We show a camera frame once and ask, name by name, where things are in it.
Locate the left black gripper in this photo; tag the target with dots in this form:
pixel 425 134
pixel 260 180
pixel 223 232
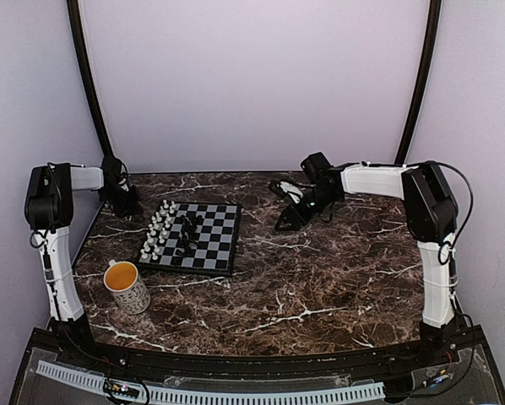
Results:
pixel 133 207

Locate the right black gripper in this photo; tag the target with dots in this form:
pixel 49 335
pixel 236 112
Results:
pixel 289 213

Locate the black grey chess board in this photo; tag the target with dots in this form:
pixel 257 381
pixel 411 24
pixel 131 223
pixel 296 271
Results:
pixel 218 237

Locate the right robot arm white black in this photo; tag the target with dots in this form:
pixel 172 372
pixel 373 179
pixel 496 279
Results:
pixel 431 213

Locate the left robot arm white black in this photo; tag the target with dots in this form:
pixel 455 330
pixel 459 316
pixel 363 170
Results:
pixel 48 210

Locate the pile of black pieces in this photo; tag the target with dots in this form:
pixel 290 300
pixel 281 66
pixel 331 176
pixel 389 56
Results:
pixel 189 237

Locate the patterned mug with yellow interior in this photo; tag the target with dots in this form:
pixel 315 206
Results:
pixel 122 279

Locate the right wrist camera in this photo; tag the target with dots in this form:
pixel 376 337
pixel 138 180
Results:
pixel 286 189

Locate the left black frame post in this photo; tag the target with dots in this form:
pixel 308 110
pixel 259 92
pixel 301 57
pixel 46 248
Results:
pixel 80 47

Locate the black frame post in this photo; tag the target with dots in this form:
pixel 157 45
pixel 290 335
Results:
pixel 422 75
pixel 80 47

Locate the white slotted cable duct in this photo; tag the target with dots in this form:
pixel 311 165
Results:
pixel 184 390

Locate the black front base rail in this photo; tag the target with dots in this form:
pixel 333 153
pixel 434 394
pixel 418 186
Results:
pixel 386 362

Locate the right black frame post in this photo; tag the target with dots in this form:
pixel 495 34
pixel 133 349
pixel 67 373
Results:
pixel 422 75

